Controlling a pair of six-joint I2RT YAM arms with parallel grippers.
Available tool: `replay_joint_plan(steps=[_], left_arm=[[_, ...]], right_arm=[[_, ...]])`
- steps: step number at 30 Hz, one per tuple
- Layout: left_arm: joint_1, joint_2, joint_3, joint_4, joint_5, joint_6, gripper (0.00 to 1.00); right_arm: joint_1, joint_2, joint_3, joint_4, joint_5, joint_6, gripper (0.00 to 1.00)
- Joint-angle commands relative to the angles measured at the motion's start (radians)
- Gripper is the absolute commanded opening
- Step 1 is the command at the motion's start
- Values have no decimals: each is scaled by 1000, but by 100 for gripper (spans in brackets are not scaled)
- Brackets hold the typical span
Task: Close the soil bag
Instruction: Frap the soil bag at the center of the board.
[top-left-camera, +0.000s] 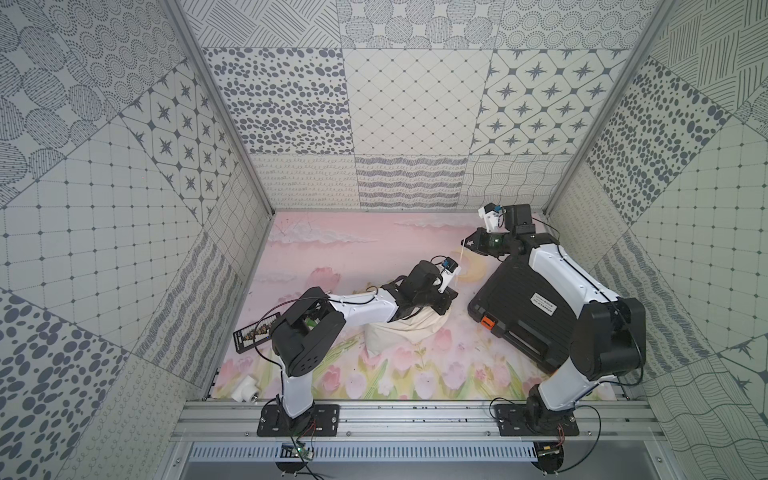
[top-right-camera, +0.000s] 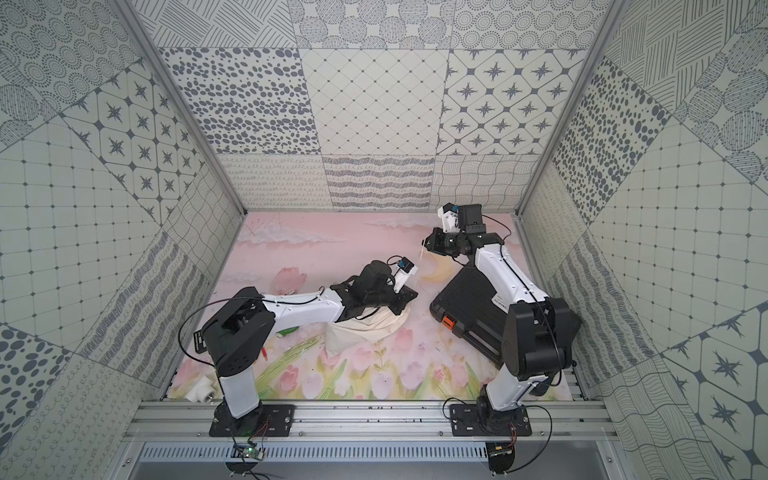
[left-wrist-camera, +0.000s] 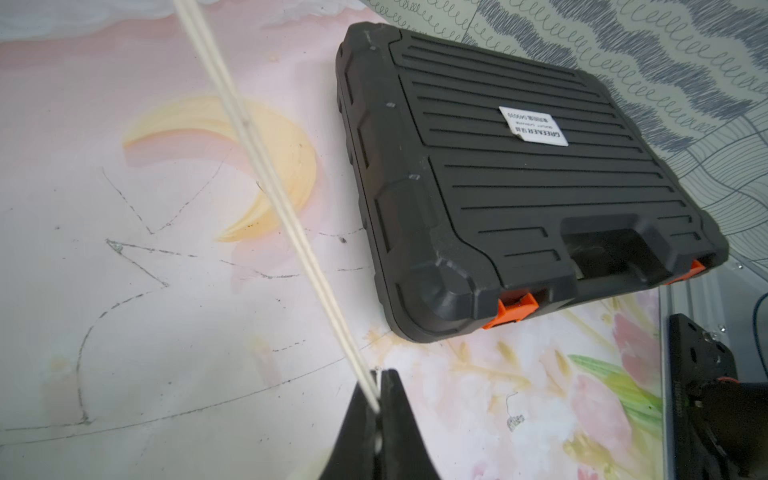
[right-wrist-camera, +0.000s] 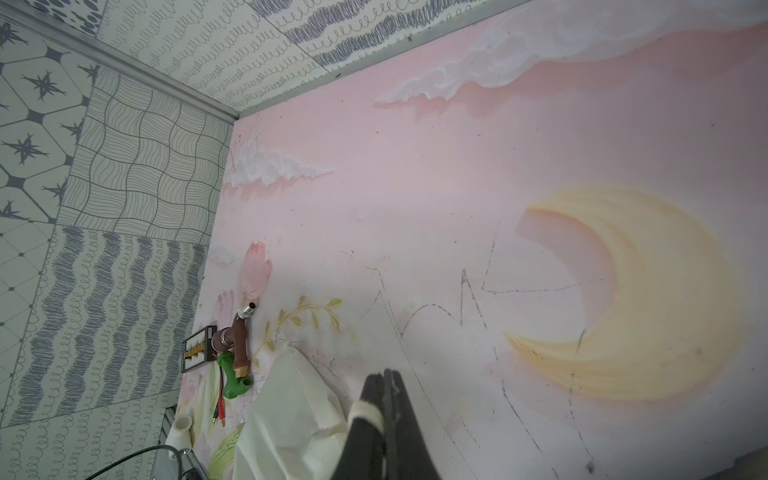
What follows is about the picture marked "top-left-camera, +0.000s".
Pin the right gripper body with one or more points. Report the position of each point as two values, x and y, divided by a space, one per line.
492 242

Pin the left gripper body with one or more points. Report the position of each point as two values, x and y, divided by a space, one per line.
443 300

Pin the cream cloth soil bag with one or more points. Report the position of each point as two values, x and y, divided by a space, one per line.
382 336

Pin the white pipe elbow fitting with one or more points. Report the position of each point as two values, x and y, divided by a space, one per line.
247 390

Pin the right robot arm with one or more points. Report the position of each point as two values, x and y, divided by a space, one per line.
566 387

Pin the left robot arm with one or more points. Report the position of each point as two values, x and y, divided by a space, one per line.
411 307

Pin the black plastic tool case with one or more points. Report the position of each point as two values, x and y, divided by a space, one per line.
556 313

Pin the small circuit board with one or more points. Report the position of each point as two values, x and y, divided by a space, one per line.
298 452

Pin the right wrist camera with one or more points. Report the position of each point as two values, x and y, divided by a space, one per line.
493 217

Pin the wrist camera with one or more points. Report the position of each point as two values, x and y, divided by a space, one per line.
493 217
450 268

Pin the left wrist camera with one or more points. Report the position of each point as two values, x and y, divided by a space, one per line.
450 268

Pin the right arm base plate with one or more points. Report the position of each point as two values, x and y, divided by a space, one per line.
515 419

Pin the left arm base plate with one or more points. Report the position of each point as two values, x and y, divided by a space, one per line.
320 420

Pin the aluminium rail frame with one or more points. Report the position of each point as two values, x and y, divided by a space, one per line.
418 421

